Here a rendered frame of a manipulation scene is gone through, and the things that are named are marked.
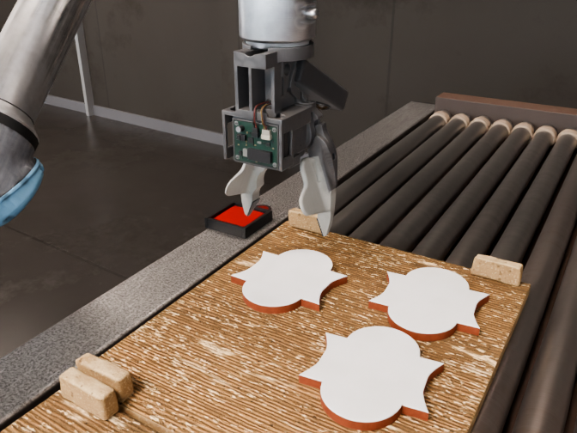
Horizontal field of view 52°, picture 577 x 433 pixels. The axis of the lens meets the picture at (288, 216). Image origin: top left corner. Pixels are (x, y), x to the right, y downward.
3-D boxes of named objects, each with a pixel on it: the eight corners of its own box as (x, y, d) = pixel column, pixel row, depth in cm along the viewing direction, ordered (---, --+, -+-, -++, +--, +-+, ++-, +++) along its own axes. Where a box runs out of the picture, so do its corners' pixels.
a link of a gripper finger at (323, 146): (305, 198, 65) (277, 123, 63) (312, 192, 66) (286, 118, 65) (341, 189, 62) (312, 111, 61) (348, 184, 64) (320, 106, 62)
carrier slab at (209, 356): (70, 391, 58) (68, 378, 57) (287, 229, 90) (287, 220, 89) (412, 570, 42) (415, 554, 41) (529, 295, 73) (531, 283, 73)
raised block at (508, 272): (469, 275, 74) (471, 257, 73) (473, 269, 76) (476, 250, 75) (519, 289, 72) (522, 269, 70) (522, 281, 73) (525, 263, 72)
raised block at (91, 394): (60, 398, 55) (56, 375, 53) (76, 387, 56) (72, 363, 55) (105, 423, 52) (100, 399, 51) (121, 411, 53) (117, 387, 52)
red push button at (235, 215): (212, 226, 91) (211, 218, 91) (234, 212, 96) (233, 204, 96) (244, 235, 89) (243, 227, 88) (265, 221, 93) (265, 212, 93)
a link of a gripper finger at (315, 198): (302, 253, 63) (271, 172, 61) (329, 231, 67) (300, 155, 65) (327, 248, 61) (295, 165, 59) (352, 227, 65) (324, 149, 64)
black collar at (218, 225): (204, 227, 91) (203, 217, 90) (233, 210, 97) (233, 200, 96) (245, 239, 88) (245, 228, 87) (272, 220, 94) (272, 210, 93)
